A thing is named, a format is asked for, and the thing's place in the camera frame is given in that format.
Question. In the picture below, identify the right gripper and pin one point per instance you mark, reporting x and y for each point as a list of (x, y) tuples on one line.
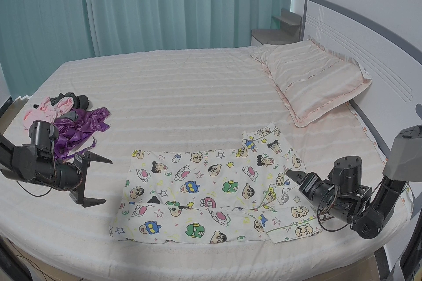
[(315, 190)]

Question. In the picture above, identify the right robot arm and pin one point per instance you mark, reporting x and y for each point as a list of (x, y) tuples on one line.
[(399, 154)]

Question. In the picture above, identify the pile of clothes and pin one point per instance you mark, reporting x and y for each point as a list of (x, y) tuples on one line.
[(82, 123)]

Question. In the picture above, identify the grey white bedside table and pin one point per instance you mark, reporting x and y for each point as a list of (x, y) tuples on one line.
[(273, 36)]

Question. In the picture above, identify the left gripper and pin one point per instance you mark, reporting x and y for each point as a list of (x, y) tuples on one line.
[(67, 177)]

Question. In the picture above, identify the pink striped pillow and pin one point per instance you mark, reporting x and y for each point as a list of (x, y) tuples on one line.
[(310, 78)]

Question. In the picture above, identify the white printed pyjama top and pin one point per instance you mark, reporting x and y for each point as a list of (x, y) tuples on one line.
[(197, 181)]

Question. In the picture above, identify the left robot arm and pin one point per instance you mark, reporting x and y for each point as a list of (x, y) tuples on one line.
[(29, 164)]

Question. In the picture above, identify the bed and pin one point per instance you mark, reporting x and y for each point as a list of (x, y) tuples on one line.
[(184, 92)]

